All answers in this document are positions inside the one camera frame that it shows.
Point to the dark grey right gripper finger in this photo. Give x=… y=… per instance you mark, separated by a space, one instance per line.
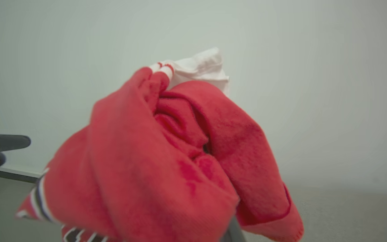
x=233 y=233

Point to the red sweater with striped trim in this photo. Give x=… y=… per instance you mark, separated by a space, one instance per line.
x=129 y=161

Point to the white cloth garment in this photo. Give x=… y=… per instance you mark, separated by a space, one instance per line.
x=200 y=69

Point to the grey metal floor rail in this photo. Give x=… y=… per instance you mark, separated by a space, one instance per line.
x=12 y=174

